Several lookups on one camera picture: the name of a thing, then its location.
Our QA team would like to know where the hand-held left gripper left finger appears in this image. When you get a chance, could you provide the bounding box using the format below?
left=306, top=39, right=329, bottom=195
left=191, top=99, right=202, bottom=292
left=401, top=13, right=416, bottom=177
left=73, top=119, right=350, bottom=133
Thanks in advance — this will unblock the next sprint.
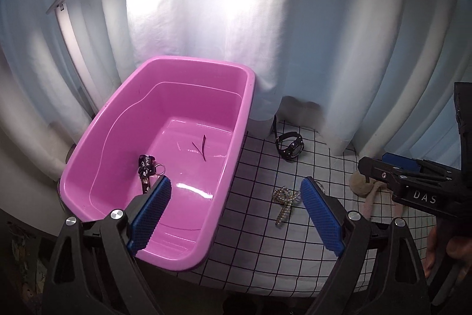
left=44, top=175, right=173, bottom=315

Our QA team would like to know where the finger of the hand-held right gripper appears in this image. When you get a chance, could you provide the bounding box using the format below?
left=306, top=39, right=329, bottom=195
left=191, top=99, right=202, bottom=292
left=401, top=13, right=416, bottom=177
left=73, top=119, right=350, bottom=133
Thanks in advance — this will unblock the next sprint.
left=358, top=157, right=406, bottom=194
left=381, top=152, right=458, bottom=180

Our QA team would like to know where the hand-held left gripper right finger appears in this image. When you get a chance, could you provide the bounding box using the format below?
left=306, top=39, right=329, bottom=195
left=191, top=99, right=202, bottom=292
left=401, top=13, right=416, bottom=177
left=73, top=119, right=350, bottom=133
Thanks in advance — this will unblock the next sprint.
left=300, top=177, right=432, bottom=315

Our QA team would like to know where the pink plush keychain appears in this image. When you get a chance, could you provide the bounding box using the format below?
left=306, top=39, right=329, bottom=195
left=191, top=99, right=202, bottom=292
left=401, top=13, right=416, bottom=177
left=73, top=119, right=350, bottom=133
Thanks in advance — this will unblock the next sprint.
left=350, top=169, right=401, bottom=220

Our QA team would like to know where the bead chain bracelet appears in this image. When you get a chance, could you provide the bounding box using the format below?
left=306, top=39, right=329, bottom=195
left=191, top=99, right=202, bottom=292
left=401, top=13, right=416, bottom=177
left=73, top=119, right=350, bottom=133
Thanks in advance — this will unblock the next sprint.
left=273, top=186, right=302, bottom=228

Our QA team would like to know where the black lanyard keychain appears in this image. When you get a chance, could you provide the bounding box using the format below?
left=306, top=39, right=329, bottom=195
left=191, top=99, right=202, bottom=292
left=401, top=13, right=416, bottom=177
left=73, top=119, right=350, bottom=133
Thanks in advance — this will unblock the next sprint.
left=138, top=153, right=165, bottom=195

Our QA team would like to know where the black digital wristwatch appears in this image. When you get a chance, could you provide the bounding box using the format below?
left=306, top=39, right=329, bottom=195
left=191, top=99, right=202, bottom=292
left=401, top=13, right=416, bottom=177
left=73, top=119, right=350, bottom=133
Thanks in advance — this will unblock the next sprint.
left=272, top=115, right=304, bottom=161

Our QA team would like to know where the pink plastic tub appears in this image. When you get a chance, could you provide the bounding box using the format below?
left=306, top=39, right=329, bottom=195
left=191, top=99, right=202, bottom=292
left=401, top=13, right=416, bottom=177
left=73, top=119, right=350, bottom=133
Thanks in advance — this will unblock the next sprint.
left=59, top=56, right=256, bottom=272

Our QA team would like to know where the person's right hand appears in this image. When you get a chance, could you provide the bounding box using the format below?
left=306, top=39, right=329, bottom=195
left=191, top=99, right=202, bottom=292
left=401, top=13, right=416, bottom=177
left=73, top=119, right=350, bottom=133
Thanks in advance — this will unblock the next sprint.
left=423, top=223, right=472, bottom=279

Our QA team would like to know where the white curtain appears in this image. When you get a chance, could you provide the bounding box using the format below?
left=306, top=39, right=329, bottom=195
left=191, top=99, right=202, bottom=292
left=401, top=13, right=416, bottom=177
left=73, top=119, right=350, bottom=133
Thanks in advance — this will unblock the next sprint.
left=0, top=0, right=472, bottom=198

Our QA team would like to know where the thin dark hair tie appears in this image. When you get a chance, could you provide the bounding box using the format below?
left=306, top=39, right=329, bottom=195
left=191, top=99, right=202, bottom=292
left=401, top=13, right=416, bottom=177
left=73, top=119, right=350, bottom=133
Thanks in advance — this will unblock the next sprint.
left=191, top=134, right=208, bottom=161

